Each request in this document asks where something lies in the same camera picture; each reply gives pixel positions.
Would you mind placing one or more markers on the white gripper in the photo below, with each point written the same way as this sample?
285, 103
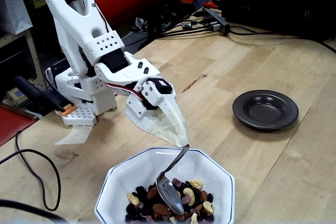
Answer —
139, 111

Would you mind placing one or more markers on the bent metal spoon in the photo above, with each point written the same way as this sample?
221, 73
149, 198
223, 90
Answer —
170, 197

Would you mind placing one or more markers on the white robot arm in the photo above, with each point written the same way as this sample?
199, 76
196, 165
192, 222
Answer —
76, 24

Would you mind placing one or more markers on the white octagonal bowl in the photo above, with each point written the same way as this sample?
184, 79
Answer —
136, 166

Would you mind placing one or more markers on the brown plate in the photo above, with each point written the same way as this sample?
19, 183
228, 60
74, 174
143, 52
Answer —
265, 111

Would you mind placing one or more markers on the beige masking tape wrap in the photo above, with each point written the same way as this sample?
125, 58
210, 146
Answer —
173, 132

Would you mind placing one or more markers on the beige tape scrap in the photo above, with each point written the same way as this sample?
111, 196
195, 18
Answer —
76, 136

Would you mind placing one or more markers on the small circuit board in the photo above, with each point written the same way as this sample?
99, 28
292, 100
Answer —
189, 24

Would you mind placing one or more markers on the nuts and dried fruit pile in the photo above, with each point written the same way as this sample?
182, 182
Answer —
160, 208

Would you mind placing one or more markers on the black clamp with orange pad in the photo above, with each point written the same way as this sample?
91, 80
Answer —
44, 98

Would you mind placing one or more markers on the grey usb hub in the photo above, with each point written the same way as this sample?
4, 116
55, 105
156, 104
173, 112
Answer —
216, 20

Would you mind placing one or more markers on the red alligator clip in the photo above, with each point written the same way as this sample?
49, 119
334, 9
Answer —
211, 4

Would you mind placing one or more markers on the beige shelf unit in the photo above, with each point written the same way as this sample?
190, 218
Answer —
31, 51

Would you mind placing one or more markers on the beige device blue screen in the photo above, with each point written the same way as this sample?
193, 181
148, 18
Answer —
15, 95

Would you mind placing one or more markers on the red flat panel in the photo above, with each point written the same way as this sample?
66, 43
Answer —
13, 124

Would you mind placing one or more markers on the yellow green box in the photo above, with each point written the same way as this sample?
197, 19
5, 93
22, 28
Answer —
36, 1

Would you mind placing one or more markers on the white paper bag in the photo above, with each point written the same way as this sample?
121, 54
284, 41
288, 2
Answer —
14, 11

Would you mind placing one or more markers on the large black case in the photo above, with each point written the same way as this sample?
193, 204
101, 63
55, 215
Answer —
275, 3

